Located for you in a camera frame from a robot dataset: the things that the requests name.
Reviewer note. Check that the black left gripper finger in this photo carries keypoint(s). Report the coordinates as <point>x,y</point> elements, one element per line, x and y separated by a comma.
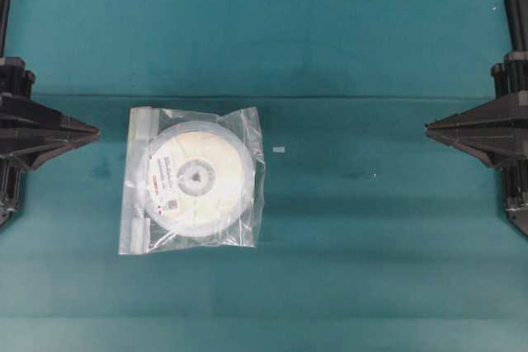
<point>34,156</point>
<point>29,113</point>

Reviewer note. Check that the clear zip bag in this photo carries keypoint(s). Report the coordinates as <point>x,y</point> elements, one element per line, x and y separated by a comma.
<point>139,234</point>

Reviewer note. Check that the white component reel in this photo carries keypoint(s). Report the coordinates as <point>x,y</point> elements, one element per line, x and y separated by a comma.
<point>200,179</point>

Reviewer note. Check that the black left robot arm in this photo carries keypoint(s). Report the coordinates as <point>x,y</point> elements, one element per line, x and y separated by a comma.
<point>31,133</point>

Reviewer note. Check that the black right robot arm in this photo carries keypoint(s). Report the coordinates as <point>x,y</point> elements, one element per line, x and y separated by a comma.
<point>507,154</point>

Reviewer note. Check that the black right frame rail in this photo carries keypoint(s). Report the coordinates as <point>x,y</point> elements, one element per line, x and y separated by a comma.
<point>517,21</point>

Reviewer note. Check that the black frame rail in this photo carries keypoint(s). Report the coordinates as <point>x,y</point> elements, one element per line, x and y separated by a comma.
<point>517,21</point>
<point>4,15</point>

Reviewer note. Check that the black left frame rail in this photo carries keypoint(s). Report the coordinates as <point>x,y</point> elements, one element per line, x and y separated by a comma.
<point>4,15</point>

